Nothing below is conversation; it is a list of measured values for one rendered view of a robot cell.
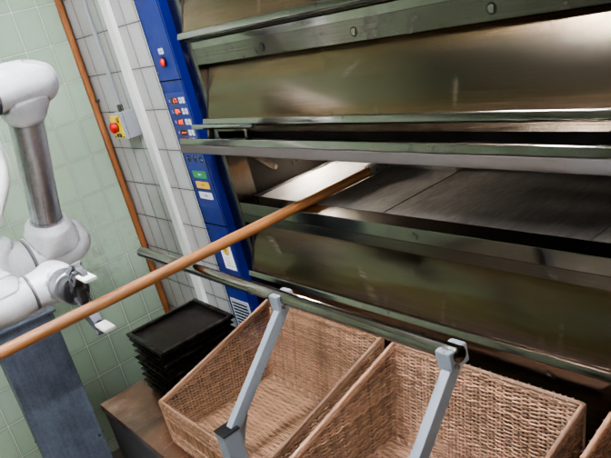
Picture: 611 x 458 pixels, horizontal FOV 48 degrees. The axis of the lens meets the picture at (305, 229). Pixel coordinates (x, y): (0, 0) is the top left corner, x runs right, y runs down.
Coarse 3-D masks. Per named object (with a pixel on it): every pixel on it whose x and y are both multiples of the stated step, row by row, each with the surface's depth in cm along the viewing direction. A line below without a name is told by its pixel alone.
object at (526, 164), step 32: (320, 160) 157; (352, 160) 148; (384, 160) 140; (416, 160) 133; (448, 160) 127; (480, 160) 121; (512, 160) 116; (544, 160) 111; (576, 160) 107; (608, 160) 103
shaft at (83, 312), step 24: (336, 192) 205; (288, 216) 196; (216, 240) 184; (240, 240) 187; (168, 264) 176; (192, 264) 180; (120, 288) 169; (144, 288) 172; (72, 312) 162; (96, 312) 165; (24, 336) 156; (0, 360) 153
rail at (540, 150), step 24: (192, 144) 203; (216, 144) 191; (240, 144) 182; (264, 144) 173; (288, 144) 165; (312, 144) 158; (336, 144) 151; (360, 144) 145; (384, 144) 139; (408, 144) 134; (432, 144) 129; (456, 144) 125; (480, 144) 120; (504, 144) 117; (528, 144) 113; (552, 144) 110; (576, 144) 107; (600, 144) 104
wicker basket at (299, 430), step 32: (256, 320) 227; (288, 320) 221; (320, 320) 207; (224, 352) 220; (288, 352) 223; (320, 352) 210; (352, 352) 198; (192, 384) 215; (224, 384) 222; (288, 384) 226; (320, 384) 213; (224, 416) 218; (256, 416) 213; (288, 416) 209; (320, 416) 176; (352, 416) 183; (192, 448) 202; (256, 448) 198; (288, 448) 171
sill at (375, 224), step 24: (264, 216) 216; (312, 216) 195; (336, 216) 186; (360, 216) 181; (384, 216) 177; (408, 216) 172; (408, 240) 167; (432, 240) 161; (456, 240) 154; (480, 240) 149; (504, 240) 145; (528, 240) 142; (552, 240) 139; (576, 240) 136; (552, 264) 137; (576, 264) 132; (600, 264) 128
